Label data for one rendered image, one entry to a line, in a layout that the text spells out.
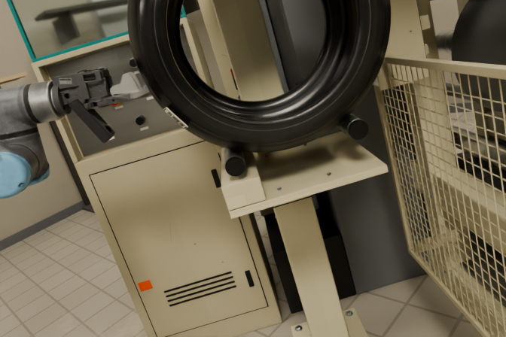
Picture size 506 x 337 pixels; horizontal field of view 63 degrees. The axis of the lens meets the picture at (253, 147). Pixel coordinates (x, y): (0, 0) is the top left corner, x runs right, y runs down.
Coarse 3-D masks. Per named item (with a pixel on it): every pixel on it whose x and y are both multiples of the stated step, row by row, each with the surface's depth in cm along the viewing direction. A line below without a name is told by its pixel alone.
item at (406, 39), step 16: (400, 0) 113; (416, 0) 113; (400, 16) 114; (416, 16) 114; (400, 32) 115; (416, 32) 115; (400, 48) 116; (416, 48) 116; (384, 64) 117; (384, 80) 118
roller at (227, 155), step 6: (228, 150) 96; (234, 150) 94; (228, 156) 91; (234, 156) 90; (240, 156) 91; (228, 162) 89; (234, 162) 89; (240, 162) 90; (228, 168) 90; (234, 168) 90; (240, 168) 90; (234, 174) 90; (240, 174) 90
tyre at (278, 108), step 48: (144, 0) 79; (336, 0) 107; (384, 0) 84; (144, 48) 82; (336, 48) 110; (384, 48) 88; (192, 96) 84; (288, 96) 113; (336, 96) 86; (240, 144) 89; (288, 144) 91
